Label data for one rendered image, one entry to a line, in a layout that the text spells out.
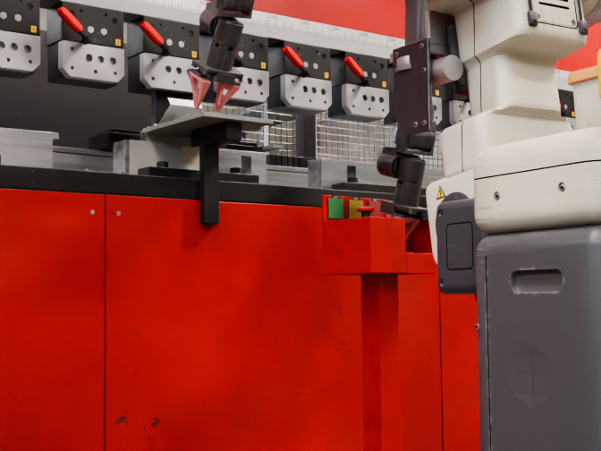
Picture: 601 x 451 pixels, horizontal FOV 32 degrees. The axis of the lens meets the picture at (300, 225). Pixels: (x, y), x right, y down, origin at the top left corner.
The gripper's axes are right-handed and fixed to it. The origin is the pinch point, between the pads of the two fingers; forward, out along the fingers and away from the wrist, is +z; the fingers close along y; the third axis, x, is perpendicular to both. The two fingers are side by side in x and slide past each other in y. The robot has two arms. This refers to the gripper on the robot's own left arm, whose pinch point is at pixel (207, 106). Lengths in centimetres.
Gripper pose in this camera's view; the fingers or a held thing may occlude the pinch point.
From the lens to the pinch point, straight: 237.1
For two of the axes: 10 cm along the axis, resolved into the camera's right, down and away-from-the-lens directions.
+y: -7.9, -0.5, -6.1
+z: -3.0, 9.0, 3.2
